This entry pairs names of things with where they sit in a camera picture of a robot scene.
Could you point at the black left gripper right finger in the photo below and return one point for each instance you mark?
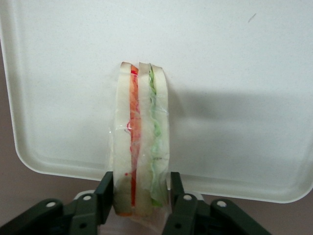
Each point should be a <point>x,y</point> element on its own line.
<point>195,218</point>

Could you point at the cream rectangular plastic tray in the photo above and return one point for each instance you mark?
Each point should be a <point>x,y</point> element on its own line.
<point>220,73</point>

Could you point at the triangular sandwich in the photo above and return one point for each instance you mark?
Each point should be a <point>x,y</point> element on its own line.
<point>144,137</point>

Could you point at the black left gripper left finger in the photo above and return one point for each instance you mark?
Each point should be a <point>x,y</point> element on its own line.
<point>80,215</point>

